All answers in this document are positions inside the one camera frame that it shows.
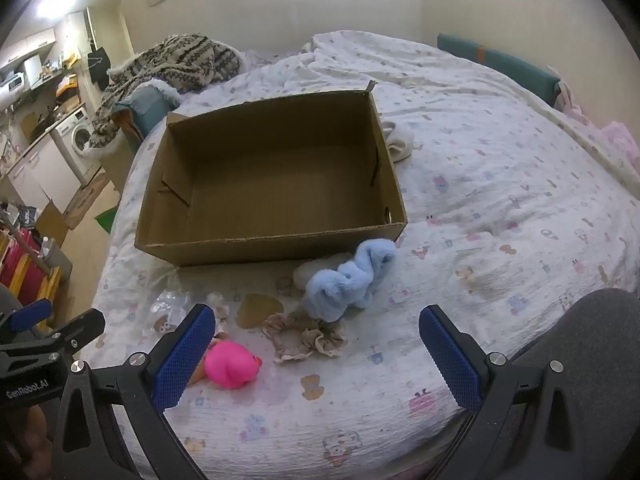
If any white sock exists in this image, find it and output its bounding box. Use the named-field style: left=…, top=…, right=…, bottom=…
left=292, top=259, right=331, bottom=291

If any person's left forearm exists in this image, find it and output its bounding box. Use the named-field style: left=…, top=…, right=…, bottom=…
left=0, top=402, right=53, bottom=480

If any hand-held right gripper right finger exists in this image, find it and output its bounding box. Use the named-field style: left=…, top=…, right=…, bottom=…
left=419, top=305, right=618, bottom=480

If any flat cardboard piece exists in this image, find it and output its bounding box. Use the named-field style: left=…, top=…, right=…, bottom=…
left=35, top=200, right=71, bottom=246

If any pink plush blanket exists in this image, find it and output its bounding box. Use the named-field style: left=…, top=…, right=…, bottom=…
left=557, top=80, right=640, bottom=186

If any teal upholstered seat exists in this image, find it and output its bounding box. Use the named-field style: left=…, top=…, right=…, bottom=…
left=111, top=85, right=176, bottom=141

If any brown cardboard box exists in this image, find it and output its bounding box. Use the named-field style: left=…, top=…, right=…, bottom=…
left=134, top=80, right=408, bottom=267

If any teal long cushion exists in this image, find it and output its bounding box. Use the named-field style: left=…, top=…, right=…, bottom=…
left=436, top=32, right=562, bottom=107

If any white kitchen cabinet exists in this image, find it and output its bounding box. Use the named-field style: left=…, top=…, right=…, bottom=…
left=0, top=132, right=83, bottom=216

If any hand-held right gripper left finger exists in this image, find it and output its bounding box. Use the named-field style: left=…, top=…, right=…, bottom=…
left=50, top=304, right=216, bottom=480

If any blue fluffy scrunchie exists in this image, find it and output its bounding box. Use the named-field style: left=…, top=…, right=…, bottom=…
left=300, top=239, right=398, bottom=322

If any patterned knit blanket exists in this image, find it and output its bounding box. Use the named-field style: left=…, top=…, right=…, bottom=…
left=90, top=33, right=243, bottom=150

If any clear plastic bag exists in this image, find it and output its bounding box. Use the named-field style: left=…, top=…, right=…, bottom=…
left=150, top=287, right=193, bottom=333

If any brown floor rug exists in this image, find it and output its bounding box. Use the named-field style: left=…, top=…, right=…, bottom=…
left=62, top=172, right=108, bottom=231

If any red and yellow rack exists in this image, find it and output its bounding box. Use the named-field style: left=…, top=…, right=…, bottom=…
left=0, top=227, right=63, bottom=306

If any black hanging bag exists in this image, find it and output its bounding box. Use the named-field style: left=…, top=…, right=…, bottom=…
left=87, top=46, right=112, bottom=92

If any white microwave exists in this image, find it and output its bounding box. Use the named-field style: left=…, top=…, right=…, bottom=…
left=0, top=72, right=26, bottom=96

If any printed bed sheet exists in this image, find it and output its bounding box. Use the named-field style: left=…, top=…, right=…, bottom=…
left=80, top=30, right=640, bottom=480

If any white washing machine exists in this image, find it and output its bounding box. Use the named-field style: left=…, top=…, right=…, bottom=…
left=54, top=105, right=103, bottom=181

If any white fluffy cloth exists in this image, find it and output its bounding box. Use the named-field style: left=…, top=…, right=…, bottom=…
left=382, top=121, right=416, bottom=163

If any beige patterned scrunchie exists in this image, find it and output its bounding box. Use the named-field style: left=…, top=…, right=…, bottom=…
left=262, top=310, right=348, bottom=363

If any cream satin scrunchie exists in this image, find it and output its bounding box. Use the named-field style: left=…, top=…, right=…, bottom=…
left=206, top=291, right=231, bottom=321

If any pink rubber toy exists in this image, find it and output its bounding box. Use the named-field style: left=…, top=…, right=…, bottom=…
left=204, top=340, right=263, bottom=390

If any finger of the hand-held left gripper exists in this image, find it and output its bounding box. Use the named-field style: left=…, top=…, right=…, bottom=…
left=0, top=299, right=53, bottom=333
left=30, top=308, right=107, bottom=361

